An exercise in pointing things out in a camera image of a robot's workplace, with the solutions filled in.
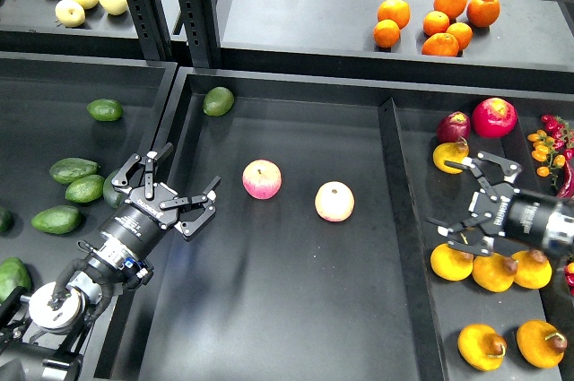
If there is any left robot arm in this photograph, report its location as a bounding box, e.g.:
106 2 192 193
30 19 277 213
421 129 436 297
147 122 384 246
1 144 221 380

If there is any dark avocado right of pile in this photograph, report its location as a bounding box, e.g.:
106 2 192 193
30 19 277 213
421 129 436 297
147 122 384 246
102 169 126 210

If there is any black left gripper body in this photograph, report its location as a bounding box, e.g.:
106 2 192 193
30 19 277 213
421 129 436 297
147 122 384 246
100 183 179 255

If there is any black shelf upright right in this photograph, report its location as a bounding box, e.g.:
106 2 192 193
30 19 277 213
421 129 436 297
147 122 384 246
178 0 222 69

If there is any pale yellow pear right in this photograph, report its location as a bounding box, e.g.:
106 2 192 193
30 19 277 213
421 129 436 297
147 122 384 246
99 0 128 16

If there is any pink red apple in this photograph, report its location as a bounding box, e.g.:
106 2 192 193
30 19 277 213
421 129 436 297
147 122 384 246
242 159 283 200

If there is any black left tray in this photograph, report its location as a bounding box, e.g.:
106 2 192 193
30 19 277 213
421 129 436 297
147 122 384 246
1 52 177 288

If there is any dark avocado at left edge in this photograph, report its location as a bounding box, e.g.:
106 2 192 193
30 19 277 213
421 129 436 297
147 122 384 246
0 206 13 233

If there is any yellow pear upper right tray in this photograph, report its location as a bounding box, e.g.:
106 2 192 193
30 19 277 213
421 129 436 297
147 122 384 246
432 138 469 175

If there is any black shelf upright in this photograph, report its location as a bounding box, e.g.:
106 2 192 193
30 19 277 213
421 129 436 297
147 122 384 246
126 0 173 61
178 0 222 69

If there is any orange top centre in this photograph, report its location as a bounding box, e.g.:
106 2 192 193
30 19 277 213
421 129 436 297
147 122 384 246
433 0 467 20

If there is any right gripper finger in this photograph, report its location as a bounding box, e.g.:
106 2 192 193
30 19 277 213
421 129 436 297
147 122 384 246
426 211 494 256
443 152 522 200

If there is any black centre tray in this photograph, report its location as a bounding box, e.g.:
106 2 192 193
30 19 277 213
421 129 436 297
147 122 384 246
83 69 426 380

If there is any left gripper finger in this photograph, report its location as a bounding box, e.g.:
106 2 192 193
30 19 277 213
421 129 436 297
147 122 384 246
159 176 221 242
111 143 173 200

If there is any green avocado lower pile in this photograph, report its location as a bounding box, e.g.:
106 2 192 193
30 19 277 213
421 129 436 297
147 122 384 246
30 205 83 235

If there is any green avocado tray corner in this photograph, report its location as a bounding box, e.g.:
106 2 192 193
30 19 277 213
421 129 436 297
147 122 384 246
203 86 235 117

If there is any red chili pepper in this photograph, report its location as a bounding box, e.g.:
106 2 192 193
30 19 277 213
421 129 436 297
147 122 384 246
556 161 574 198

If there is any pale yellow pear front left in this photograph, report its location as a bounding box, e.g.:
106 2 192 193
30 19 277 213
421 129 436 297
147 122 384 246
55 0 85 28

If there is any orange small centre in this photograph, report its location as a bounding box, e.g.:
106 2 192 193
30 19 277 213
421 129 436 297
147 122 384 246
422 10 450 37

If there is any black shelf upright left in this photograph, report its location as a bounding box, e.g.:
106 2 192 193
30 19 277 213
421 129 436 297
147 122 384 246
126 0 173 61

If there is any orange right lower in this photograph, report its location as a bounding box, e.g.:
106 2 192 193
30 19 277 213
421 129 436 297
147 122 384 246
447 22 474 51

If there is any pale yellow pink apple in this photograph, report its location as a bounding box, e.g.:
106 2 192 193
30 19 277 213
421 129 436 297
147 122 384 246
315 181 355 222

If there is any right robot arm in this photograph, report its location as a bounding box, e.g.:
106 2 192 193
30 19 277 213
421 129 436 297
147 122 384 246
427 152 573 260

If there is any cherry tomato bunch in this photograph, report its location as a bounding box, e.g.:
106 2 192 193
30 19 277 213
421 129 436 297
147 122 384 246
526 114 573 190

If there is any large red apple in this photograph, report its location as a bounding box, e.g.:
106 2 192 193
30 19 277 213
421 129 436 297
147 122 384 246
471 98 517 138

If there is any orange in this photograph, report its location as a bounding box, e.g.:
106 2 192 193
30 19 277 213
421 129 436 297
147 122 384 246
373 19 401 48
422 32 459 56
377 0 411 30
466 0 500 28
447 22 474 51
433 0 467 20

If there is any orange far left lower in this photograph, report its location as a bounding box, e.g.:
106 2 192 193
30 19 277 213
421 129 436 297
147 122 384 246
373 19 401 48

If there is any orange far left upper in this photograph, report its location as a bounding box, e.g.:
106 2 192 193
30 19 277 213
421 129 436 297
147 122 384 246
377 0 411 30

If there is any dark green avocado top pile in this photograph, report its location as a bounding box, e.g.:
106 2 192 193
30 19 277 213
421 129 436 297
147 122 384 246
49 157 100 185

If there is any green avocado middle pile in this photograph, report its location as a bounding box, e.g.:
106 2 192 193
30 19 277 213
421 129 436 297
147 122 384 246
65 175 105 203

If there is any dark red pear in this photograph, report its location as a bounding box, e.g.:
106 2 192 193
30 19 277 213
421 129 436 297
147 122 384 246
436 111 471 143

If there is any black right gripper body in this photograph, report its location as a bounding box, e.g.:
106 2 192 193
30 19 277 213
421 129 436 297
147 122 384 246
468 183 561 247

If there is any orange bottom front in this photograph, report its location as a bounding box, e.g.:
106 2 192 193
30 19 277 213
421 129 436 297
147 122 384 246
422 32 459 56

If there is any orange top right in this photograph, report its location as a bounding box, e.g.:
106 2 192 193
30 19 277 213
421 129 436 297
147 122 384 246
466 0 500 28

